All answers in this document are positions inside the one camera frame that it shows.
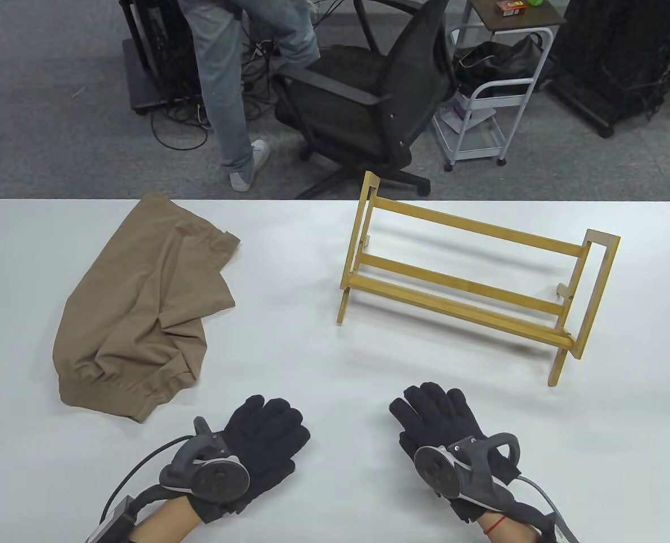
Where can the person's left hand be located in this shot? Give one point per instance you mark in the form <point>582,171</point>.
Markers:
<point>267,432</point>

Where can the person's right hand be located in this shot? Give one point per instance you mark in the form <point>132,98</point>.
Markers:
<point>434,413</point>

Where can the wooden book rack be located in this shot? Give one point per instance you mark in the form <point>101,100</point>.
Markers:
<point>454,285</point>

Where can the tan shorts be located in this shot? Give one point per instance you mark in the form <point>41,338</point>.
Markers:
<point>137,305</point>

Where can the person's left forearm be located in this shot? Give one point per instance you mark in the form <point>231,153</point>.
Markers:
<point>162,523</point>

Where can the person's right forearm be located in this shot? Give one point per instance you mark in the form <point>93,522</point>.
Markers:
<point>510,529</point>

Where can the black equipment rack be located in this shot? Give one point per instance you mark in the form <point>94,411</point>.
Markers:
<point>159,51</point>

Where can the black mesh covered rack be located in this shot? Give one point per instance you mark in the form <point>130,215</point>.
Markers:
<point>623,56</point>

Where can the grey right hand tracker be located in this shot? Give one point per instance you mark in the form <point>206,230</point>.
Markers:
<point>442,469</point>

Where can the grey hand tracker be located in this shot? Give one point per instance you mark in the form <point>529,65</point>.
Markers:
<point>442,469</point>
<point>216,478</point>

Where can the grey left hand tracker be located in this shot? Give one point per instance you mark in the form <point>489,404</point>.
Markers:
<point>216,478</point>

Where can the black office chair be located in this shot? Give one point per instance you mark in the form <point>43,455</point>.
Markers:
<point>363,96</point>

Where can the black bag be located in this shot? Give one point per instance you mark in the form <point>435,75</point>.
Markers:
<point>499,59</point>

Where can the white rolling cart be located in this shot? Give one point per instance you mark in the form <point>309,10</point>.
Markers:
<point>516,25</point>

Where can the red box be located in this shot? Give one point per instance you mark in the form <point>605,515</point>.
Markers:
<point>510,7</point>

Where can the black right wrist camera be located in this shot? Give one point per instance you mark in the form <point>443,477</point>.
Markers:
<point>544,523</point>

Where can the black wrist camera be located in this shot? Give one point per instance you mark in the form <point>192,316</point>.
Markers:
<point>111,520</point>
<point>544,523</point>

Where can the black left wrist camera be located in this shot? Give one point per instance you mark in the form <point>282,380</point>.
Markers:
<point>111,520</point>

